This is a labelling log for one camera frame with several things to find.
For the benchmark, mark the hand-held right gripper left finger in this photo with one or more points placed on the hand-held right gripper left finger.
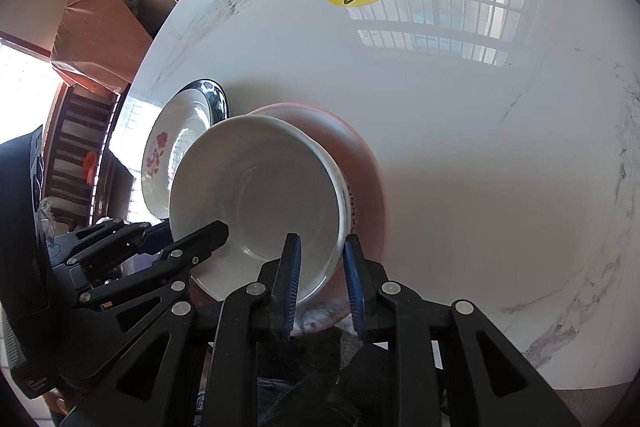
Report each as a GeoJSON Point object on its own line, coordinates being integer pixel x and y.
{"type": "Point", "coordinates": [295, 282]}

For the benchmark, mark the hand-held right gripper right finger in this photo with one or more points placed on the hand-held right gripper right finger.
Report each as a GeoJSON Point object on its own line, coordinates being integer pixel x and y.
{"type": "Point", "coordinates": [352, 282]}

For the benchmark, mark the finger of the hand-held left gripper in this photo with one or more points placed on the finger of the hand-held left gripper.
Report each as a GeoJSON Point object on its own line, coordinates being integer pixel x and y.
{"type": "Point", "coordinates": [150, 234]}
{"type": "Point", "coordinates": [210, 234]}

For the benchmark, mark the white bowl with blue band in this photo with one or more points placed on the white bowl with blue band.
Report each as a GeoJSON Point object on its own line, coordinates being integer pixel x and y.
{"type": "Point", "coordinates": [250, 187]}

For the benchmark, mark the white pink floral plate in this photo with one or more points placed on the white pink floral plate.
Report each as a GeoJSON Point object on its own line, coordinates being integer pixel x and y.
{"type": "Point", "coordinates": [160, 157]}

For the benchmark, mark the large pink bowl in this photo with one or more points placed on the large pink bowl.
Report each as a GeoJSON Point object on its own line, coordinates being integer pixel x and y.
{"type": "Point", "coordinates": [365, 167]}

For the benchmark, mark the blue patterned plate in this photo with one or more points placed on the blue patterned plate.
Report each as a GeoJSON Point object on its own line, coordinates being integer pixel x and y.
{"type": "Point", "coordinates": [219, 99]}

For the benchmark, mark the person's left hand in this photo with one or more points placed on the person's left hand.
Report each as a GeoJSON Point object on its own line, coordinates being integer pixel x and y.
{"type": "Point", "coordinates": [54, 403]}

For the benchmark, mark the small orange object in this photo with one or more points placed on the small orange object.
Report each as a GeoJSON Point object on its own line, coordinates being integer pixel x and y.
{"type": "Point", "coordinates": [89, 164]}

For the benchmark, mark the dark wooden bench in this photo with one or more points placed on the dark wooden bench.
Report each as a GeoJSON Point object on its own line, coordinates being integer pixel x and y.
{"type": "Point", "coordinates": [70, 142]}

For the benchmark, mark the bright side window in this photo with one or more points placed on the bright side window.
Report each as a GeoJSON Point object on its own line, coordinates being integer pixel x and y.
{"type": "Point", "coordinates": [25, 92]}

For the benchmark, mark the orange covered furniture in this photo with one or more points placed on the orange covered furniture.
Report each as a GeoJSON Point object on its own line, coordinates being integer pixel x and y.
{"type": "Point", "coordinates": [95, 37]}

